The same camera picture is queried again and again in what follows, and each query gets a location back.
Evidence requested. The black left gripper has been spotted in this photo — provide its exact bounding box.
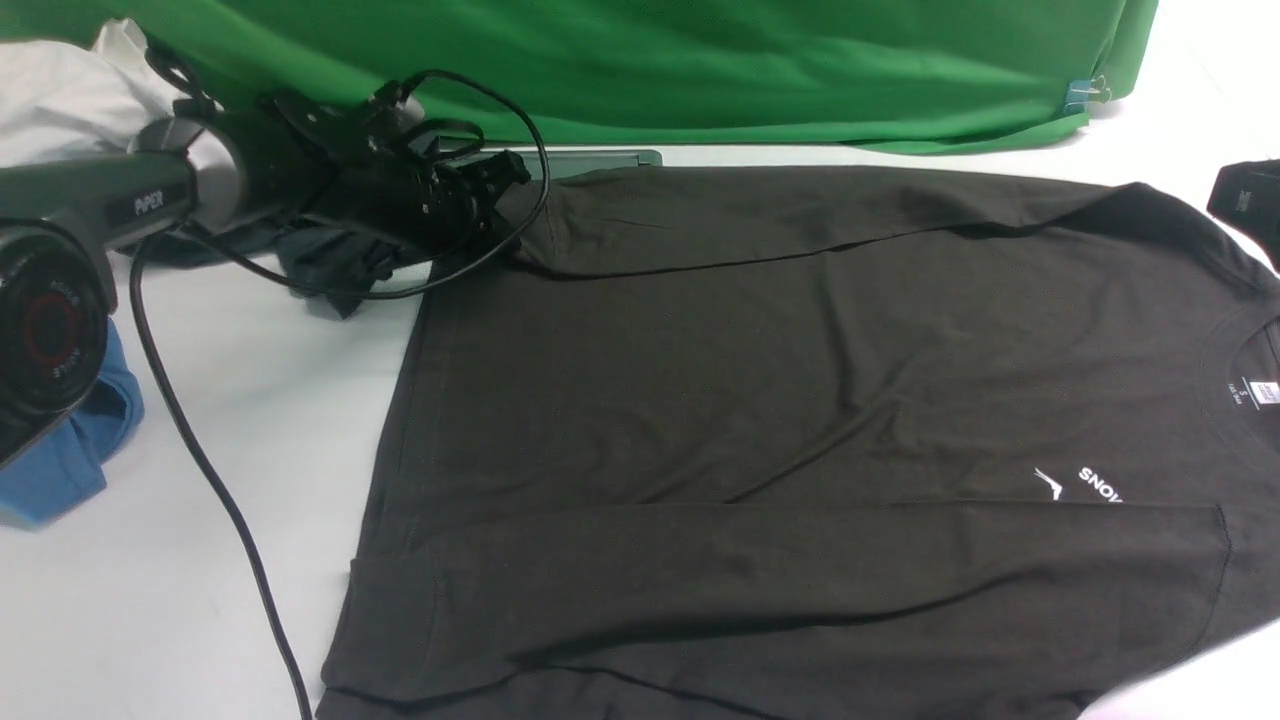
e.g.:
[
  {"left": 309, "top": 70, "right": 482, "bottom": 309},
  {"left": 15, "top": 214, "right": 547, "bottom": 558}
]
[{"left": 330, "top": 151, "right": 532, "bottom": 266}]

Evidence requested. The gray long-sleeved shirt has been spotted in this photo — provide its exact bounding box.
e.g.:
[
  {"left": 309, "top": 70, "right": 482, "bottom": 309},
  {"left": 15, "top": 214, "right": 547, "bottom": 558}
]
[{"left": 317, "top": 167, "right": 1277, "bottom": 719}]

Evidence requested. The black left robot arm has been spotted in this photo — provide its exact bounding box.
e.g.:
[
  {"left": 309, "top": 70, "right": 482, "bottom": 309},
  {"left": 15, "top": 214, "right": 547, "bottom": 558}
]
[{"left": 3, "top": 92, "right": 531, "bottom": 464}]

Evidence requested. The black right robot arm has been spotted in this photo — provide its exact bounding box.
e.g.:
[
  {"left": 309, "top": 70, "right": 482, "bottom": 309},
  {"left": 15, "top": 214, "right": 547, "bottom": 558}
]
[{"left": 1207, "top": 159, "right": 1279, "bottom": 272}]

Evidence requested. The blue crumpled t-shirt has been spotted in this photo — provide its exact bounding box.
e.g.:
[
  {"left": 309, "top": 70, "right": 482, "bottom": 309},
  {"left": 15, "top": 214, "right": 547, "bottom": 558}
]
[{"left": 1, "top": 320, "right": 145, "bottom": 530}]

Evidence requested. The dark teal crumpled garment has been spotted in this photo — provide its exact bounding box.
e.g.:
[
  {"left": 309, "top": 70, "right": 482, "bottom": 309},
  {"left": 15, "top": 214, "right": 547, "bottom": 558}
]
[{"left": 140, "top": 129, "right": 442, "bottom": 322}]

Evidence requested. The white crumpled garment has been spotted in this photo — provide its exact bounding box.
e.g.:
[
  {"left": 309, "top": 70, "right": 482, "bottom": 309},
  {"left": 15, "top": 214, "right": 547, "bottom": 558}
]
[{"left": 1, "top": 19, "right": 195, "bottom": 169}]

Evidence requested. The green backdrop cloth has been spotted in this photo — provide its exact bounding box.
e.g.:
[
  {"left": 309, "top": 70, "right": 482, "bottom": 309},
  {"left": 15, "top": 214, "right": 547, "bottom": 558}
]
[{"left": 3, "top": 1, "right": 1158, "bottom": 155}]

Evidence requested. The blue binder clip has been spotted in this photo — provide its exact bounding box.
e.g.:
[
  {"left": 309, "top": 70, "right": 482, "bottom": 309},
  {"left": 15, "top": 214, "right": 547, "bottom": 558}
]
[{"left": 1061, "top": 76, "right": 1114, "bottom": 117}]

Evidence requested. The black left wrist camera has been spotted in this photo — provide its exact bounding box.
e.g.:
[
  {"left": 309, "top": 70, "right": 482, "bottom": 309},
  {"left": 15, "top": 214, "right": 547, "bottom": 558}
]
[{"left": 261, "top": 85, "right": 425, "bottom": 163}]

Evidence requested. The metal table cable hatch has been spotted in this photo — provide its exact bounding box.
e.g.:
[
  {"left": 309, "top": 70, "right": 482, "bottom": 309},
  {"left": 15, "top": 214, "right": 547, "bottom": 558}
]
[{"left": 547, "top": 149, "right": 663, "bottom": 181}]

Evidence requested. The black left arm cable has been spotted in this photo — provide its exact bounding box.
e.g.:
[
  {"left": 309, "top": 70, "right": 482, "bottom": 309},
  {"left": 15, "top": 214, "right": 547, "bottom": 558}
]
[{"left": 128, "top": 68, "right": 553, "bottom": 720}]

